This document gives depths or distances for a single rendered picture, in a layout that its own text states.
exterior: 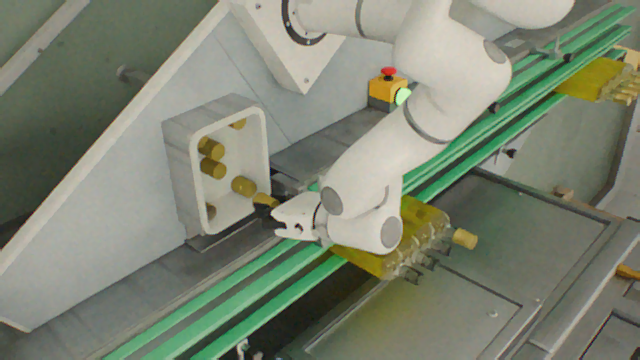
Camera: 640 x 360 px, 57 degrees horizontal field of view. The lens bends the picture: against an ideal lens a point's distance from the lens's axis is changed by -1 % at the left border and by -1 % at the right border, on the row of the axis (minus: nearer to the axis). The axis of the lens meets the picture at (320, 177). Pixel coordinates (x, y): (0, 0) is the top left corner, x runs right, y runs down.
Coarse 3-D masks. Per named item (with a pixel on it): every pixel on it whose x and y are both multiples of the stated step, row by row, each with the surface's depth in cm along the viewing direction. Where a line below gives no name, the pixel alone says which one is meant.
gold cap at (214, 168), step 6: (204, 162) 115; (210, 162) 115; (216, 162) 114; (204, 168) 115; (210, 168) 114; (216, 168) 114; (222, 168) 115; (210, 174) 114; (216, 174) 114; (222, 174) 115
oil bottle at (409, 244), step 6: (402, 234) 129; (408, 234) 129; (402, 240) 127; (408, 240) 127; (414, 240) 127; (396, 246) 126; (402, 246) 125; (408, 246) 125; (414, 246) 126; (420, 246) 127; (402, 252) 125; (408, 252) 125; (414, 252) 126; (408, 258) 126; (408, 264) 127
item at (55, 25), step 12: (72, 0) 145; (84, 0) 146; (60, 12) 144; (72, 12) 145; (48, 24) 143; (60, 24) 144; (36, 36) 142; (48, 36) 143; (24, 48) 141; (36, 48) 141; (12, 60) 140; (24, 60) 140; (0, 72) 140; (12, 72) 139; (0, 84) 138; (0, 96) 139
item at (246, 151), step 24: (264, 120) 115; (192, 144) 104; (240, 144) 121; (264, 144) 117; (192, 168) 107; (240, 168) 125; (264, 168) 120; (216, 192) 122; (264, 192) 123; (216, 216) 118; (240, 216) 119
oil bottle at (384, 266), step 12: (336, 252) 131; (348, 252) 128; (360, 252) 126; (396, 252) 124; (360, 264) 127; (372, 264) 124; (384, 264) 122; (396, 264) 122; (384, 276) 123; (396, 276) 124
